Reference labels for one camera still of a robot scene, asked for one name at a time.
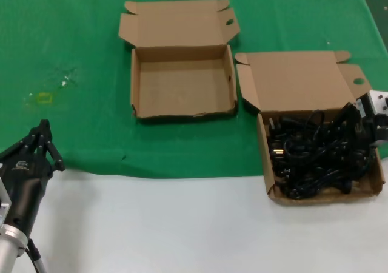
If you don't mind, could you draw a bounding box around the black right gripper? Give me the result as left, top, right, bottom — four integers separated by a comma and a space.
334, 101, 388, 149

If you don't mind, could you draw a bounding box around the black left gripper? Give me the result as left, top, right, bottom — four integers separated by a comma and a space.
0, 119, 67, 237

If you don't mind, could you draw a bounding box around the cardboard box with torn rim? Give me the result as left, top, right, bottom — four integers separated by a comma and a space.
118, 0, 242, 122

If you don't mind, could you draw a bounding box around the green table cloth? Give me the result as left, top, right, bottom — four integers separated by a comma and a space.
0, 0, 388, 177

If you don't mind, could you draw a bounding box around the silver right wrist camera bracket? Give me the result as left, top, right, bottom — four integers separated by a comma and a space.
356, 89, 388, 116

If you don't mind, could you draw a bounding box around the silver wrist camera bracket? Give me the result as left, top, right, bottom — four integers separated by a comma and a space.
356, 89, 388, 116
0, 175, 13, 225

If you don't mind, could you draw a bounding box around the pile of black power cables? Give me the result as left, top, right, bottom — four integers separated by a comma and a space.
268, 109, 379, 200

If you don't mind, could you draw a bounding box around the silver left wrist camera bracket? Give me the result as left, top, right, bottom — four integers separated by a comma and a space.
0, 175, 13, 225

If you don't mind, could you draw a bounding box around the cardboard box holding cable pile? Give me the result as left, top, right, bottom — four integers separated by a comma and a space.
235, 50, 384, 207

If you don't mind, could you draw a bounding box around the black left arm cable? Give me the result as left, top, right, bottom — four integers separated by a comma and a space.
25, 237, 49, 273

